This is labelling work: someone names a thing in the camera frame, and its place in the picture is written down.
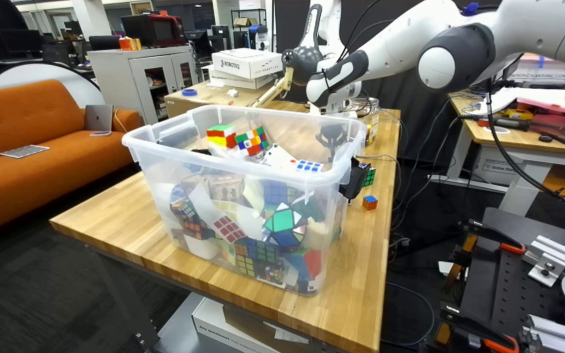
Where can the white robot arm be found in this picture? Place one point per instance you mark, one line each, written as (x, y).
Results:
(448, 49)

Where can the small blue Rubik's cube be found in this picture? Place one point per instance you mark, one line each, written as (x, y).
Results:
(370, 202)

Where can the white cardboard box stack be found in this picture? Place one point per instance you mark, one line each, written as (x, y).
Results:
(246, 67)

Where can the clear plastic storage bin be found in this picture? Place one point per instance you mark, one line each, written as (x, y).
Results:
(250, 188)

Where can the clear plastic jar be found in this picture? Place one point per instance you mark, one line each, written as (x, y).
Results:
(368, 114)

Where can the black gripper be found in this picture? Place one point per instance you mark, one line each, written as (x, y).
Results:
(331, 137)

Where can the wooden side cabinet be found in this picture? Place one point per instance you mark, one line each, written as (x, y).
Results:
(209, 92)

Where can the black breadboard with clamps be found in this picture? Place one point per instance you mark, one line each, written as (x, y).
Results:
(515, 288)

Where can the side desk with clutter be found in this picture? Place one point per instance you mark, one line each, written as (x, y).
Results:
(539, 159)

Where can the white cabinet with doors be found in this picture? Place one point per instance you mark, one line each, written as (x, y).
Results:
(142, 79)

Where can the orange sofa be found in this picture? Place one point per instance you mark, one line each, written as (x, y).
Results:
(48, 149)

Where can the cardboard box under table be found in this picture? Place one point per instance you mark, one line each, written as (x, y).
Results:
(211, 322)

